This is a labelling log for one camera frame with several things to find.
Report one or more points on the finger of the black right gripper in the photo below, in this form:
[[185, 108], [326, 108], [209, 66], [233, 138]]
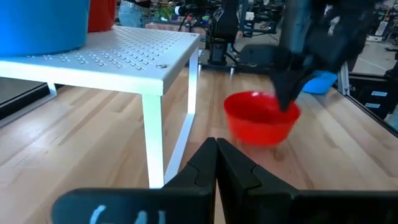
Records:
[[281, 81], [300, 87]]

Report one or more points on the red plastic mini bowl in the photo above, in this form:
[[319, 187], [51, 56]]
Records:
[[255, 124], [101, 15]]

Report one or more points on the green leafy background plant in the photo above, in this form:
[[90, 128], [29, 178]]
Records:
[[164, 13]]

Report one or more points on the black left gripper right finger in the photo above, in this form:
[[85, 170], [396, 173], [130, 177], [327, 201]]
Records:
[[248, 202]]

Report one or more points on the white perforated metal shelf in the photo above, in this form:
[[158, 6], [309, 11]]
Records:
[[124, 56]]

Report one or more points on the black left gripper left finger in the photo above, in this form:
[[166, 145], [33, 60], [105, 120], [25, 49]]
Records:
[[192, 199]]

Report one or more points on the blue plastic mini bowl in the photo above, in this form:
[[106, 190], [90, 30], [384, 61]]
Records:
[[321, 84], [40, 28]]

